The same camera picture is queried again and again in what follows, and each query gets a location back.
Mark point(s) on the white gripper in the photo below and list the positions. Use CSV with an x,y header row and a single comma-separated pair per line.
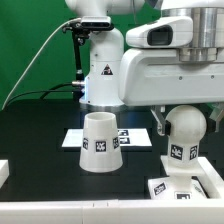
x,y
173,60

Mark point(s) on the white square lamp base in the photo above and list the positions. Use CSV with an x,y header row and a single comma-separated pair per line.
x,y
178,183

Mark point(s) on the white L-shaped fence wall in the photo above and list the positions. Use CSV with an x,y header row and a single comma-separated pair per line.
x,y
208,211

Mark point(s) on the black camera on stand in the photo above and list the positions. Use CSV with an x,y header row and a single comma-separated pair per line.
x,y
81,28

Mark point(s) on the white lamp bulb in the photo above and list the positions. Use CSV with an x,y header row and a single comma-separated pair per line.
x,y
188,127

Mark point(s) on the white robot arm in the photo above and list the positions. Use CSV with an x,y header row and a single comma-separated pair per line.
x,y
101,88

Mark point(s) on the white conical lamp shade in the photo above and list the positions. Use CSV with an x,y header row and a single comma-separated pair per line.
x,y
100,149

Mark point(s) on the white marker tag sheet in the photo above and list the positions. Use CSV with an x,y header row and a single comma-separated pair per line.
x,y
127,137

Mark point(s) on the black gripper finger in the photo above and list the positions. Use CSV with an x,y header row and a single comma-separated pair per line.
x,y
216,116

